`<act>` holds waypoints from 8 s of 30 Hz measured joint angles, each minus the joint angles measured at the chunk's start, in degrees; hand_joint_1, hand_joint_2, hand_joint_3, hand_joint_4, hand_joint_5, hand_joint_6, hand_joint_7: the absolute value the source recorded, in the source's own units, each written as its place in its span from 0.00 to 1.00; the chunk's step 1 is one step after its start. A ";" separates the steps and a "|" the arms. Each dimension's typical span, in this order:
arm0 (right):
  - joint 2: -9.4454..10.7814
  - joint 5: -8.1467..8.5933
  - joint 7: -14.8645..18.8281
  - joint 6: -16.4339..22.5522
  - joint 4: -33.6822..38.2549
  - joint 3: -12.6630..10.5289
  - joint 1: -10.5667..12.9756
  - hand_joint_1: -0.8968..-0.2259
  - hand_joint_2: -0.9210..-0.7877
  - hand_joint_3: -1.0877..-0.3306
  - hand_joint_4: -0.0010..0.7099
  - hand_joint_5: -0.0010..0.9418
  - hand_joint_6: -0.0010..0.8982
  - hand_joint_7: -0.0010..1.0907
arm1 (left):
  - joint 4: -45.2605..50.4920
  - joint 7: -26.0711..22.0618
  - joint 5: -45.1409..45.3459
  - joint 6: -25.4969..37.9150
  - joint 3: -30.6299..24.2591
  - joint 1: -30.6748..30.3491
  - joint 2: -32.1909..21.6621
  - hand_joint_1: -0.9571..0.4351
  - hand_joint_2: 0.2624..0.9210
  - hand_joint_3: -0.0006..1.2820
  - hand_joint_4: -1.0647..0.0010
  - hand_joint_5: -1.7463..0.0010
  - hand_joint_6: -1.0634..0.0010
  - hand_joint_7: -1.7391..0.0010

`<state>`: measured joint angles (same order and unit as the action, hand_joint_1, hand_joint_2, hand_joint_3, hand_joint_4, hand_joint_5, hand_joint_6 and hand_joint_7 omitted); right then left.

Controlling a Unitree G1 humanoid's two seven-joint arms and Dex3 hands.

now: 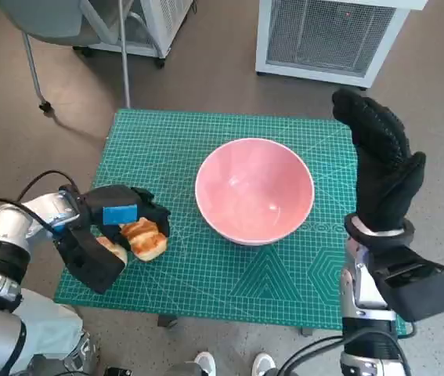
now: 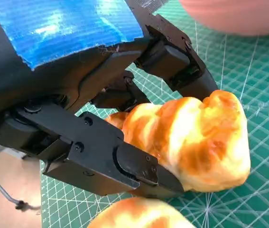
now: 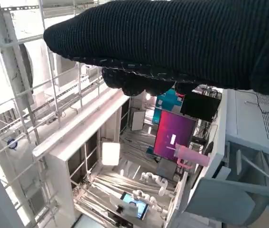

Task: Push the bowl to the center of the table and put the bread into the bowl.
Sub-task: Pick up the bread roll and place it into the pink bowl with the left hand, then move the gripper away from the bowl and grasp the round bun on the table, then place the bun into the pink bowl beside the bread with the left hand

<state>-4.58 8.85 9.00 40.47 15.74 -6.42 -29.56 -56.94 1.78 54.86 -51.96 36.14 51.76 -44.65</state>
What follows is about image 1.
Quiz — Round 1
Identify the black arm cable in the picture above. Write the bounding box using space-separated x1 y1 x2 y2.
0 169 80 236
280 320 418 376

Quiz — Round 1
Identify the pink bowl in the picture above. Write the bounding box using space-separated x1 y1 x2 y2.
194 137 316 247

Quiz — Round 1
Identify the white shoe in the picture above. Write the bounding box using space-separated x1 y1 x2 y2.
193 351 218 376
252 352 277 376

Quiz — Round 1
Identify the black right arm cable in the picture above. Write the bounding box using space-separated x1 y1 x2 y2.
280 320 418 376

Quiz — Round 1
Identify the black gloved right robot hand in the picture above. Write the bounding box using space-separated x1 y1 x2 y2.
330 88 428 236

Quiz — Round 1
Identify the thin silver metal pole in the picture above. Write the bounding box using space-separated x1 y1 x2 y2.
117 0 132 109

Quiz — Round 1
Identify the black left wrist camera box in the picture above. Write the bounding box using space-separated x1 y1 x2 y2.
57 225 126 295

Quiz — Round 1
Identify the long striped toy bread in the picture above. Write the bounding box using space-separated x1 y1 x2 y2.
121 218 168 262

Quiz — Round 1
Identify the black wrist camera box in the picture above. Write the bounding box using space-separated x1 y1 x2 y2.
57 225 126 295
370 250 444 323

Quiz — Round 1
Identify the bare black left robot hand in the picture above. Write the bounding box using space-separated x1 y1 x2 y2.
78 184 171 251

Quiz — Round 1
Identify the green cutting mat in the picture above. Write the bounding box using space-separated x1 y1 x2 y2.
53 109 406 338

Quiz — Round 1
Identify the white wheeled mesh cabinet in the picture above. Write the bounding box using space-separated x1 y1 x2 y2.
72 0 199 70

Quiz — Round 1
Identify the grey chair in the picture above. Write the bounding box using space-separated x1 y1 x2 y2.
0 0 128 114

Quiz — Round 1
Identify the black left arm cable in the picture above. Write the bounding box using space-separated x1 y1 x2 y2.
0 169 80 236

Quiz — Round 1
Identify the large white mesh cabinet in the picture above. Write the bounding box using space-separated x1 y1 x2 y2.
254 0 428 89

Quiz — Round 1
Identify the round toy bread bun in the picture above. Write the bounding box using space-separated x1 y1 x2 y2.
95 236 129 266

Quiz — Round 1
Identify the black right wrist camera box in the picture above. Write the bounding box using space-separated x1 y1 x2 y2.
370 250 444 323

